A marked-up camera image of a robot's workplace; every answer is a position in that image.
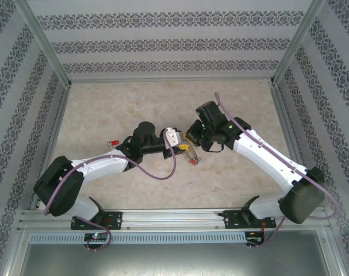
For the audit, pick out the small circuit board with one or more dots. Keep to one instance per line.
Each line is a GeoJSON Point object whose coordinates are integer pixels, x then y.
{"type": "Point", "coordinates": [96, 237]}
{"type": "Point", "coordinates": [254, 240]}

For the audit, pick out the aluminium frame post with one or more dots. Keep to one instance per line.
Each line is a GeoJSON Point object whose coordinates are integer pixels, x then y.
{"type": "Point", "coordinates": [299, 37]}
{"type": "Point", "coordinates": [41, 37]}
{"type": "Point", "coordinates": [333, 258]}
{"type": "Point", "coordinates": [11, 258]}

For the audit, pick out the aluminium side rail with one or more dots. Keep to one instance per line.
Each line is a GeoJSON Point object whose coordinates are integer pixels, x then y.
{"type": "Point", "coordinates": [60, 115]}

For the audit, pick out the long aluminium base rail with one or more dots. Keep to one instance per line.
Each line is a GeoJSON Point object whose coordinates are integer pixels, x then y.
{"type": "Point", "coordinates": [171, 218]}

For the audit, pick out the grey metal sheet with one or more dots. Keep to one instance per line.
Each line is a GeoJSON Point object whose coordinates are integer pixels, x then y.
{"type": "Point", "coordinates": [174, 261]}

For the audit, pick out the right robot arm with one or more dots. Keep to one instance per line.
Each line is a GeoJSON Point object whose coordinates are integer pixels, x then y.
{"type": "Point", "coordinates": [266, 155]}

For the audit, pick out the key with red tag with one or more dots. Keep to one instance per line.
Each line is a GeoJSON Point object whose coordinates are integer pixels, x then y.
{"type": "Point", "coordinates": [114, 142]}

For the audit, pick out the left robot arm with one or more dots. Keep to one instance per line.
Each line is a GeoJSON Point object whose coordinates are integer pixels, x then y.
{"type": "Point", "coordinates": [105, 165]}

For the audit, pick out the metal key organizer with rings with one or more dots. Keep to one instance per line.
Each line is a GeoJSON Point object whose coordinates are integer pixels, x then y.
{"type": "Point", "coordinates": [191, 155]}

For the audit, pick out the red key tag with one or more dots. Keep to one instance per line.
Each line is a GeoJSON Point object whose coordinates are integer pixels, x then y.
{"type": "Point", "coordinates": [193, 162]}

